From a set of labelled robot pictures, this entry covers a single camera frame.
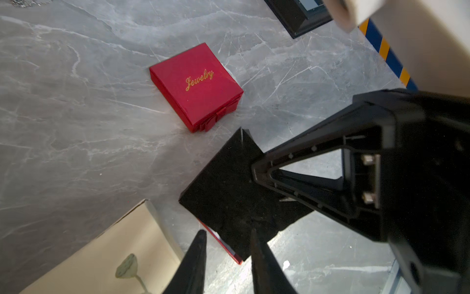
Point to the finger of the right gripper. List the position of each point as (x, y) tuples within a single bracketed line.
[(359, 129)]

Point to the cream lotus print box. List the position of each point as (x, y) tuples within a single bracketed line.
[(136, 255)]

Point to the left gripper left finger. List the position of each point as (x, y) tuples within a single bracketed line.
[(190, 276)]

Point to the red jewelry box base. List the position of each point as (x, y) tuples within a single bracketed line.
[(223, 244)]

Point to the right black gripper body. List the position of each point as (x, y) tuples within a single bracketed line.
[(410, 177)]

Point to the black white chessboard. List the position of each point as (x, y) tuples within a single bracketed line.
[(300, 16)]

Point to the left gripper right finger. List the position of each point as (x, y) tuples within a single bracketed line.
[(268, 277)]

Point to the black foam insert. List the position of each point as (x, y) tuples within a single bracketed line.
[(225, 197)]

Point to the red jewelry box lid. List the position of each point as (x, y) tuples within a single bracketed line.
[(197, 86)]

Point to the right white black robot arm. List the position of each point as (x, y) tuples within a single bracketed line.
[(430, 38)]

